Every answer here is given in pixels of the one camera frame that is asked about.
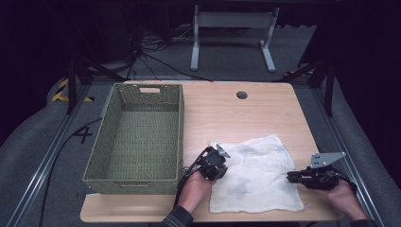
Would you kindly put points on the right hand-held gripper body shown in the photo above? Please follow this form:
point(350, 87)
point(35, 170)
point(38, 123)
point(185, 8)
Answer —
point(321, 179)

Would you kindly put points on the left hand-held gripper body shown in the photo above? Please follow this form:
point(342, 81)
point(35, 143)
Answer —
point(214, 165)

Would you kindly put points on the white cloth with brown bear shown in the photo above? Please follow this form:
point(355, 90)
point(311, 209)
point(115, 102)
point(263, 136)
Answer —
point(258, 179)

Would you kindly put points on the green woven basket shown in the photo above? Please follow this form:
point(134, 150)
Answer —
point(138, 142)

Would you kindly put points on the person's left hand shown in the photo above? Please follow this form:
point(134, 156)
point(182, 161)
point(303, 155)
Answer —
point(195, 192)

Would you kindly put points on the person's right hand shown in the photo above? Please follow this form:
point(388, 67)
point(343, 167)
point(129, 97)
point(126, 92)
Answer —
point(348, 201)

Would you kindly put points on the black metal stand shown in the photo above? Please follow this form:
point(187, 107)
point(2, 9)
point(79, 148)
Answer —
point(329, 91)
point(72, 85)

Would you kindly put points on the yellow black striped tape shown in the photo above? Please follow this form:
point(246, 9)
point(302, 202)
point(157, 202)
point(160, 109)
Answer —
point(60, 91)

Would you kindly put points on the grey metal floor rail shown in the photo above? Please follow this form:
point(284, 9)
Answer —
point(47, 164)
point(346, 148)

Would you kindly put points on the grey metal desk frame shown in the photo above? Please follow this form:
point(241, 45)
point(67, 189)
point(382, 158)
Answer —
point(233, 19)

